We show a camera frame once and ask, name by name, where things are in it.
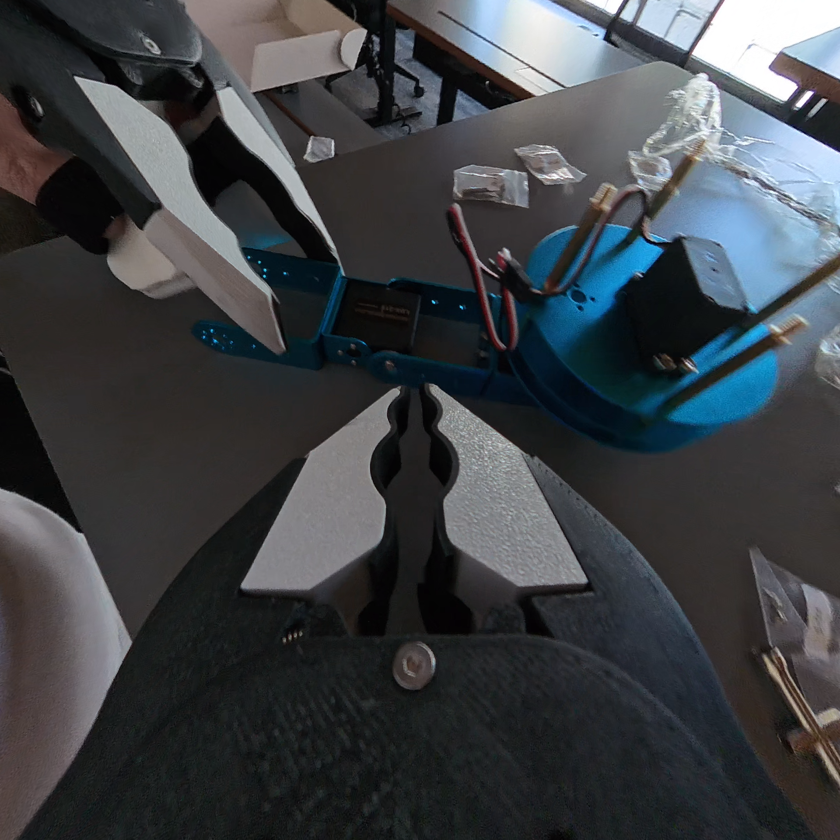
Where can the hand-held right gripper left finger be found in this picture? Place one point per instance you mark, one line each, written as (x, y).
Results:
(315, 525)

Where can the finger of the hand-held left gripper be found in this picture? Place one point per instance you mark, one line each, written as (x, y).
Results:
(170, 190)
(275, 164)

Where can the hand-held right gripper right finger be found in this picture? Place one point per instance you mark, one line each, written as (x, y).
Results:
(512, 525)

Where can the blue toy robot arm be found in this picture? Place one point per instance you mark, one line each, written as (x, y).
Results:
(590, 413)

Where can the brown top office desk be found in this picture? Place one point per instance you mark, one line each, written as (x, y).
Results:
(525, 46)

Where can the person's left hand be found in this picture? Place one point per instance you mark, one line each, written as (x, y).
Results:
(19, 157)

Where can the small clear screw bag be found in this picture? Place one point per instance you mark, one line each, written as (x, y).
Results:
(319, 149)
(548, 164)
(489, 187)

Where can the white cardboard box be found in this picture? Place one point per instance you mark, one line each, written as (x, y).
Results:
(295, 59)

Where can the black office chair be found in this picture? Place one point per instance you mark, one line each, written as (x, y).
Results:
(380, 72)

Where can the clear plastic parts bag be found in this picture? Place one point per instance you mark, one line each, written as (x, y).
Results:
(794, 610)

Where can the person's white shirt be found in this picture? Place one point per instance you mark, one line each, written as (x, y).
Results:
(46, 656)

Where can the flat wooden parts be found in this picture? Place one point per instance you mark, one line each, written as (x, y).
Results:
(807, 722)

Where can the crumpled clear plastic wrap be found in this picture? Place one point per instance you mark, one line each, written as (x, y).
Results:
(695, 111)

